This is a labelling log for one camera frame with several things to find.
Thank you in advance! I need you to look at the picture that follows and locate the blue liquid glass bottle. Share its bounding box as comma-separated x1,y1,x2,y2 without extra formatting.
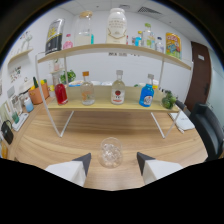
138,73,155,108

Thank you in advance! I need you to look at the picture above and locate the clear bottle with orange cap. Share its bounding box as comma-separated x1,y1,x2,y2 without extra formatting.
80,70,96,106

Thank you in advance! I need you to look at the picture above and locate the glass jar with cork lid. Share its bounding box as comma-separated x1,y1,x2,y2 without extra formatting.
73,10,94,47

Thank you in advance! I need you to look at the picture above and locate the white milk bottle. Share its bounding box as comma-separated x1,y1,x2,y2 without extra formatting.
106,7,128,45

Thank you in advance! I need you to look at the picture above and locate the clear glass cup with ice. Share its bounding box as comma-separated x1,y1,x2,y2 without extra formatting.
98,136,124,169

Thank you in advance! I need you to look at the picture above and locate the green cup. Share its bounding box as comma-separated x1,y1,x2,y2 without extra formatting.
11,111,20,124

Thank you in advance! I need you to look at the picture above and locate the white notebook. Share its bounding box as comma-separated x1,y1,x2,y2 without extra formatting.
168,110,196,132

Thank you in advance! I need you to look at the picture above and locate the white tray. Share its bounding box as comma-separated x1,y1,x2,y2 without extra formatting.
11,112,30,132

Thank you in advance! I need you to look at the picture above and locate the black kettle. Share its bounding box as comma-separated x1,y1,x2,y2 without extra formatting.
0,119,15,145

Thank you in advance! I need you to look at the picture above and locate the red liquid glass bottle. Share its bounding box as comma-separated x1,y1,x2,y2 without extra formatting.
53,72,69,106

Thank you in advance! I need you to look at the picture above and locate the two-tier wooden shelf rack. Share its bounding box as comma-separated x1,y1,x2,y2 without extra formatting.
34,43,194,139

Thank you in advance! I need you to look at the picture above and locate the orange storage basket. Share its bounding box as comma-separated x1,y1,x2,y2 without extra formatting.
28,81,50,105

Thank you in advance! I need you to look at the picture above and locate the clear bottle with red label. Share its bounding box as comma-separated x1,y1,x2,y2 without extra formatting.
110,69,126,106

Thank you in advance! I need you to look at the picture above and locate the green potted plant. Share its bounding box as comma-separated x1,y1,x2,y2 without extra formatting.
59,69,77,85

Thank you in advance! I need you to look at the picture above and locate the white countertop appliance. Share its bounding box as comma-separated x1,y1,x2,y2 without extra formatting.
19,79,35,96

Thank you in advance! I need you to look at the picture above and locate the brown wooden door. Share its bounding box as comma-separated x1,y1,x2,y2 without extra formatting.
184,41,213,113

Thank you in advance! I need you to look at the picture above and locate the small flower vase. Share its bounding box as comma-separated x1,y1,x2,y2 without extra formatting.
52,59,63,73

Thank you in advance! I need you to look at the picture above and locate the small clear bottle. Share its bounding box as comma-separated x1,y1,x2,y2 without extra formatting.
155,36,165,54

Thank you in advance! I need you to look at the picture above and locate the yellow colourful drink can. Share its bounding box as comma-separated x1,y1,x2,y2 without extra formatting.
165,32,183,60

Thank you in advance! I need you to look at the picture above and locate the small pink bottle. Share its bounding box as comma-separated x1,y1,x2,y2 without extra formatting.
63,33,74,50

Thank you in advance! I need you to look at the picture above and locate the teal bottle with yellow cap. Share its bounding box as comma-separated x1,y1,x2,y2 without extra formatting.
134,30,143,47

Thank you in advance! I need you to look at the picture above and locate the clear bottle with green cap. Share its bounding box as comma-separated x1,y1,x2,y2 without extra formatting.
142,22,156,49

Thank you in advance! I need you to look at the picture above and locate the black and silver can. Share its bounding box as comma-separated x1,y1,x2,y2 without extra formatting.
44,18,66,55

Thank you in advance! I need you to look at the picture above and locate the white vase with pale flowers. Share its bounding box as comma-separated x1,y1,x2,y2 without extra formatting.
19,31,33,52

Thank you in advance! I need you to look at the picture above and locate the ceiling air vent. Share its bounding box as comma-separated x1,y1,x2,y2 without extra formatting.
138,6,162,15

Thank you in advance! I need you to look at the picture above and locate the black cylindrical handle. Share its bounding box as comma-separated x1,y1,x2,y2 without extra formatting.
174,99,188,111

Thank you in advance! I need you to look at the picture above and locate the colourful wall sticker sheet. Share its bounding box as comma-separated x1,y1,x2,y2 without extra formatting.
9,66,23,83

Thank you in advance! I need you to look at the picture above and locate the wooden wall shelf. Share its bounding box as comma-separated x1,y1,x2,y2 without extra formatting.
7,48,34,66

